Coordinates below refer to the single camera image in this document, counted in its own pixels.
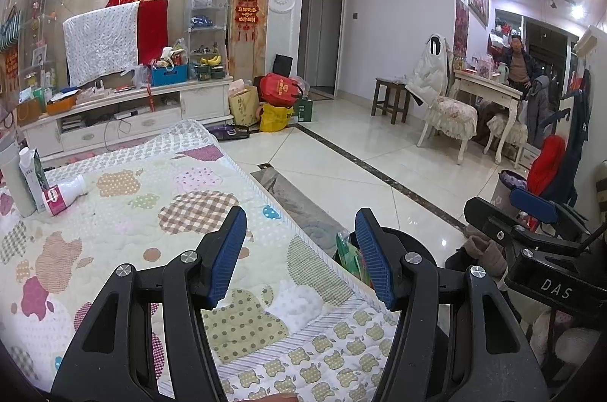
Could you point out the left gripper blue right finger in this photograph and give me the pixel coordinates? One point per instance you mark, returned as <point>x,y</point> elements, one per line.
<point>375,247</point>

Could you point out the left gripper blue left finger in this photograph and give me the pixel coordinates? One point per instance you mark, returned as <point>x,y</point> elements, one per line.
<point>223,254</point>

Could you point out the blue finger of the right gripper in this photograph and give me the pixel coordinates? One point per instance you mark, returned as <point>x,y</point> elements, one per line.
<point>540,209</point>

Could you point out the green snack wrapper bundle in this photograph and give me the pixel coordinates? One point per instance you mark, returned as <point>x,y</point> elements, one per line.
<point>350,257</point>

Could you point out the black round trash bin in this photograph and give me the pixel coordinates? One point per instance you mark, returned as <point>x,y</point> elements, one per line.
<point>402,243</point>

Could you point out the red jacket on chair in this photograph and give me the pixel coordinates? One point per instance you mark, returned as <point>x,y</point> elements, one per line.
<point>546,165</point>

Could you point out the grey patterned waste bin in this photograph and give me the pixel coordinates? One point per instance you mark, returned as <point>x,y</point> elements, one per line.
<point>507,181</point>

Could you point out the grey floor rug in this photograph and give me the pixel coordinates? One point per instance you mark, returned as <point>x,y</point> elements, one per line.
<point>298,202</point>

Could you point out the patchwork apple pattern quilt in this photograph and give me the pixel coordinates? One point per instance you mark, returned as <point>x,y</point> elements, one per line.
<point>291,321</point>

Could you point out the yellow shopping bag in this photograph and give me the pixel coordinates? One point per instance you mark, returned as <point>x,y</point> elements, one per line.
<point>273,118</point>

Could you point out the white dining table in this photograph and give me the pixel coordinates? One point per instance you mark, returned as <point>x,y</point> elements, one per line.
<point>493,91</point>

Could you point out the white cushioned chair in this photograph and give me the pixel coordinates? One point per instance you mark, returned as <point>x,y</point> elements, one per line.
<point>428,84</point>

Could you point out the tan paper gift bag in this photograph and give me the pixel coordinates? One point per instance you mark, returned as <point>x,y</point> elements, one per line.
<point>244,106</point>

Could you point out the white TV cabinet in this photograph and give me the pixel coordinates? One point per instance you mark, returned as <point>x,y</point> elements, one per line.
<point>131,116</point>

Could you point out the seated person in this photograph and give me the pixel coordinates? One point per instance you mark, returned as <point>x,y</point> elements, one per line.
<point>522,68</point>

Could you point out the green cardboard box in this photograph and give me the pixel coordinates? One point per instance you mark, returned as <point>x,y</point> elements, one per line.
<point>303,110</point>

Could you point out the dark wooden stool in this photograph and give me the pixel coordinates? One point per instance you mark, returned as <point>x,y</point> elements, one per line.
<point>391,97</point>

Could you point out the red gift bag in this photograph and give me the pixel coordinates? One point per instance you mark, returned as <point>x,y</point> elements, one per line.
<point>280,91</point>

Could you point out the blue storage basket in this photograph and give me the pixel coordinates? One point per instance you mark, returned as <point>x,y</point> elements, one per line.
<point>162,76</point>

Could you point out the white pink lotion bottle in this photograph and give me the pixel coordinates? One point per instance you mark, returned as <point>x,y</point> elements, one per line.
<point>59,197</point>

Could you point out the orange tray on cabinet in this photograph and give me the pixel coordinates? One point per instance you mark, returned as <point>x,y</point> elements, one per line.
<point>58,106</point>

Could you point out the white milk carton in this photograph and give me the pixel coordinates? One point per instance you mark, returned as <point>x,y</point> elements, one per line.
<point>32,169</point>

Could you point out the red cloth behind TV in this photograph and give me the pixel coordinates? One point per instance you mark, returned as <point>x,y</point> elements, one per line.
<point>152,30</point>

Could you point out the clear plastic shelf tower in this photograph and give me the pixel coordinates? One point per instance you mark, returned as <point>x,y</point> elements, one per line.
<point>206,38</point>

